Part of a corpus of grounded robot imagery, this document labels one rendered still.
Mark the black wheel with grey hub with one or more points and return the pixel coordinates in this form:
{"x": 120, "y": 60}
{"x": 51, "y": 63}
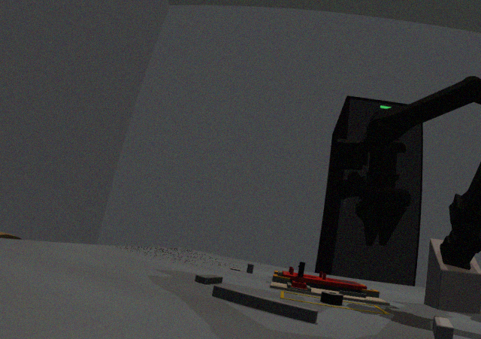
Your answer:
{"x": 332, "y": 298}

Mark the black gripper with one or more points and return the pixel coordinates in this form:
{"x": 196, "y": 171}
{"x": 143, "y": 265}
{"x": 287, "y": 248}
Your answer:
{"x": 382, "y": 211}

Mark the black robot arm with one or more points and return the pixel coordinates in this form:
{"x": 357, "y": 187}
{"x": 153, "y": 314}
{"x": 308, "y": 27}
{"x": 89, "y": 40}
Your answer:
{"x": 388, "y": 125}

